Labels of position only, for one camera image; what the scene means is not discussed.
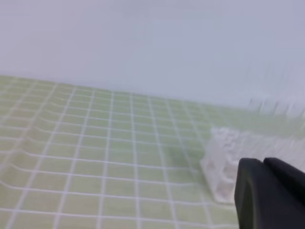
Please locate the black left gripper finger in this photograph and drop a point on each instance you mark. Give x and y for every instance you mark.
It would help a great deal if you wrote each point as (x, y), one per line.
(269, 194)

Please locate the green checkered tablecloth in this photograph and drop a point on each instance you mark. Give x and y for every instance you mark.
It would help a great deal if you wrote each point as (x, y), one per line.
(75, 157)

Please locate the white plastic test tube rack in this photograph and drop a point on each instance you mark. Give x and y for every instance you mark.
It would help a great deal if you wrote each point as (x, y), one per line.
(224, 162)

